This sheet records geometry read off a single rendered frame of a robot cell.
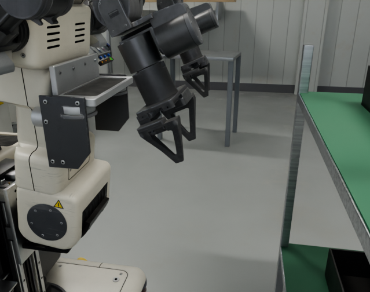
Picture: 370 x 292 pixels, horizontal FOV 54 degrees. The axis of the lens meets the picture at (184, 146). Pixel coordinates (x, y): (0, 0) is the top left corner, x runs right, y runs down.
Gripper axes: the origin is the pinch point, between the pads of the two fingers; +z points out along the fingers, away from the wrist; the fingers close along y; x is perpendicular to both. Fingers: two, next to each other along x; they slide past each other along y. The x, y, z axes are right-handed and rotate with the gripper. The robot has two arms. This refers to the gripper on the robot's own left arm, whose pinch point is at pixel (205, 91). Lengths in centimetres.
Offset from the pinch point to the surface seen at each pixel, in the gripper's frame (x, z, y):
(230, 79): -1, 25, 211
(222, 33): -6, -12, 444
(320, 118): -25.0, 16.2, -9.4
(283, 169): -15, 103, 172
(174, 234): 56, 78, 77
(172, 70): 51, 2, 264
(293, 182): -14, 45, 21
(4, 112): 169, -24, 158
